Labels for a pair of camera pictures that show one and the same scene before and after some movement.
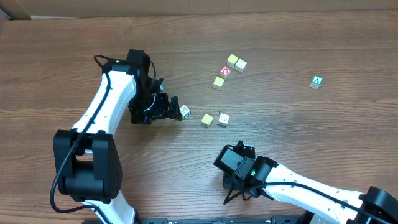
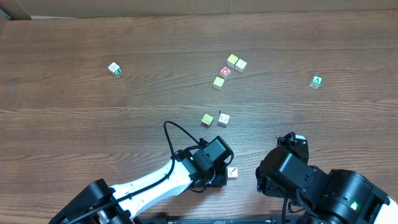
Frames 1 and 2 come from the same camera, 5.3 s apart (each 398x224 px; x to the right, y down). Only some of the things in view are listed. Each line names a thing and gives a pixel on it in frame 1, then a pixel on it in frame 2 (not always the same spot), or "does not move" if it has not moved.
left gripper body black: (152, 104) -> (219, 175)
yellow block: (207, 121) does not move
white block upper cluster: (240, 65) does not move
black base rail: (163, 220) does not move
